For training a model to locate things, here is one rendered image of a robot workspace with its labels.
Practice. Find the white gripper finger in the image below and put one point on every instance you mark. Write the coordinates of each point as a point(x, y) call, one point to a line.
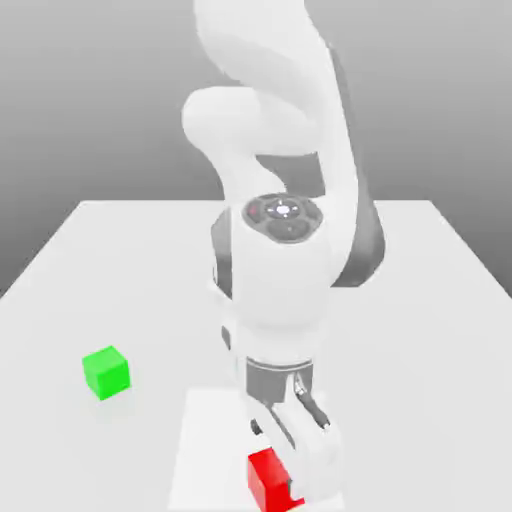
point(296, 491)

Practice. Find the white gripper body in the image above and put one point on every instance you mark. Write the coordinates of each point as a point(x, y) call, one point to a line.
point(316, 452)

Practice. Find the small red cube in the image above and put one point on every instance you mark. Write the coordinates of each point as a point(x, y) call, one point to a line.
point(266, 480)

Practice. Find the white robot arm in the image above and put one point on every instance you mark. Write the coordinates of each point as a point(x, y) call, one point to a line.
point(280, 280)

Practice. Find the small green cube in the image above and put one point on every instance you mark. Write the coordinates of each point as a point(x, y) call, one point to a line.
point(106, 374)

